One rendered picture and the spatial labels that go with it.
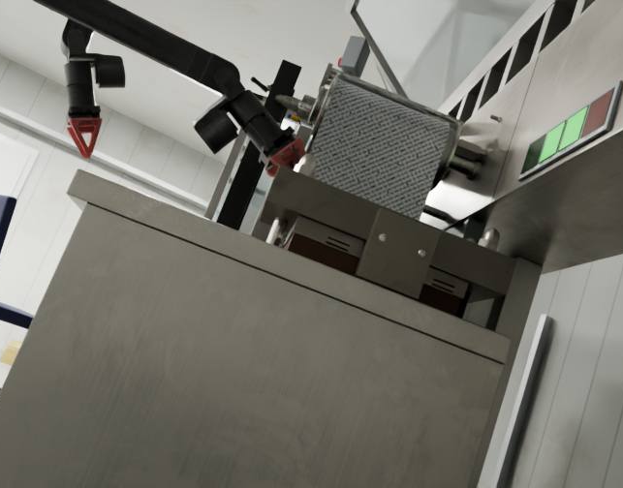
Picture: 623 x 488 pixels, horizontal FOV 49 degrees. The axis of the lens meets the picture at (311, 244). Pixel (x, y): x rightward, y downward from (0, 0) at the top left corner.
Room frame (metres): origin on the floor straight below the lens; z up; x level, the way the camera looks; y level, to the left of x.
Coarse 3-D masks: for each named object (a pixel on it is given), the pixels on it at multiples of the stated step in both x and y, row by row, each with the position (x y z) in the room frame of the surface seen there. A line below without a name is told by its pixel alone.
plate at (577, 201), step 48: (576, 48) 0.95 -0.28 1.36; (528, 96) 1.11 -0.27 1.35; (576, 96) 0.89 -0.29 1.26; (480, 144) 1.31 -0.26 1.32; (528, 144) 1.03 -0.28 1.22; (432, 192) 1.59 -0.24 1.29; (480, 192) 1.21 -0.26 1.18; (528, 192) 1.02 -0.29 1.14; (576, 192) 0.95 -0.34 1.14; (528, 240) 1.24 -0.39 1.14; (576, 240) 1.15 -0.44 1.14
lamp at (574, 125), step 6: (576, 114) 0.86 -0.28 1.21; (582, 114) 0.84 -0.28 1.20; (570, 120) 0.87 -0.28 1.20; (576, 120) 0.85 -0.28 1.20; (582, 120) 0.83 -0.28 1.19; (570, 126) 0.87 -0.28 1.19; (576, 126) 0.85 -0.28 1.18; (570, 132) 0.86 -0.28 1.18; (576, 132) 0.84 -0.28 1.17; (564, 138) 0.88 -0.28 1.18; (570, 138) 0.86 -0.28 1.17; (576, 138) 0.83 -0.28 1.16; (564, 144) 0.87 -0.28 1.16
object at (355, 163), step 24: (336, 144) 1.19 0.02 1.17; (360, 144) 1.20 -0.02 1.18; (384, 144) 1.20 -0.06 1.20; (336, 168) 1.19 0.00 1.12; (360, 168) 1.20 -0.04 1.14; (384, 168) 1.20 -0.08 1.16; (408, 168) 1.20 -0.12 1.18; (432, 168) 1.21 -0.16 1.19; (360, 192) 1.20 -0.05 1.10; (384, 192) 1.20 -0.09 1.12; (408, 192) 1.20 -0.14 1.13
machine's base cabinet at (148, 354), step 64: (64, 256) 0.92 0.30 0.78; (128, 256) 0.92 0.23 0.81; (192, 256) 0.93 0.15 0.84; (64, 320) 0.92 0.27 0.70; (128, 320) 0.92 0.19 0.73; (192, 320) 0.93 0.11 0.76; (256, 320) 0.93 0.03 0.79; (320, 320) 0.94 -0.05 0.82; (384, 320) 0.95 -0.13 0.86; (64, 384) 0.92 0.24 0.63; (128, 384) 0.93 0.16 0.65; (192, 384) 0.93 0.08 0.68; (256, 384) 0.94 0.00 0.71; (320, 384) 0.94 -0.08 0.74; (384, 384) 0.95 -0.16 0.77; (448, 384) 0.96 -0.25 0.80; (0, 448) 0.92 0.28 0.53; (64, 448) 0.92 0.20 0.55; (128, 448) 0.93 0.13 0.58; (192, 448) 0.93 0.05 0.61; (256, 448) 0.94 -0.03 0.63; (320, 448) 0.95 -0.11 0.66; (384, 448) 0.95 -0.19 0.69; (448, 448) 0.96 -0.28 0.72
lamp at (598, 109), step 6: (606, 96) 0.79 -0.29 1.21; (594, 102) 0.81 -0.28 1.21; (600, 102) 0.80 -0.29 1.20; (606, 102) 0.78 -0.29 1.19; (594, 108) 0.81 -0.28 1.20; (600, 108) 0.79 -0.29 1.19; (606, 108) 0.78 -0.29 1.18; (588, 114) 0.82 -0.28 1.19; (594, 114) 0.80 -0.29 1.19; (600, 114) 0.79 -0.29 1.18; (588, 120) 0.82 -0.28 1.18; (594, 120) 0.80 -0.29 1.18; (600, 120) 0.78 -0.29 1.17; (588, 126) 0.81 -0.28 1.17; (594, 126) 0.79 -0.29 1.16; (588, 132) 0.81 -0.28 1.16
